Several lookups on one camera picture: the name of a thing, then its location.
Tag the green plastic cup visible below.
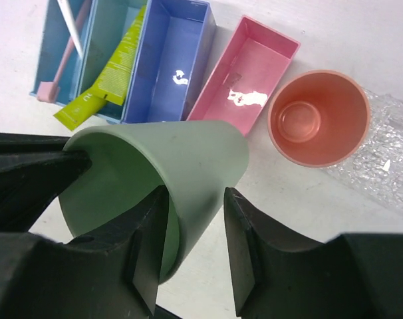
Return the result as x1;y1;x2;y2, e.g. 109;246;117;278
59;121;249;282

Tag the orange plastic cup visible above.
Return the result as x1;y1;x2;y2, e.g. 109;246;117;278
267;70;371;167

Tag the light blue drawer box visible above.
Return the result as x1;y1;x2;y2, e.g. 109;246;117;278
75;0;149;121
30;1;82;106

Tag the yellow green toothpaste tube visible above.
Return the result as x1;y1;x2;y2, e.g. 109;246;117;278
54;4;147;131

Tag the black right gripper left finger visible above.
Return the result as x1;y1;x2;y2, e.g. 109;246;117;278
0;186;169;318

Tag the white pink toothbrush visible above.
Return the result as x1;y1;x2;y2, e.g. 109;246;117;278
32;1;92;104

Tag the clear textured oval tray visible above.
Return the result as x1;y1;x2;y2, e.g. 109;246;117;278
323;89;403;214

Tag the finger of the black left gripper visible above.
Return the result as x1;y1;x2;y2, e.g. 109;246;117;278
0;133;92;232

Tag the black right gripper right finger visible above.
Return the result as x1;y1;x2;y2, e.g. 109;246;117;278
223;187;403;318

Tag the pink drawer box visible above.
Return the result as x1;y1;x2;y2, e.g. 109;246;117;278
187;16;301;136

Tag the purple drawer box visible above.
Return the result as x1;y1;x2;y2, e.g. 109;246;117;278
122;1;216;124

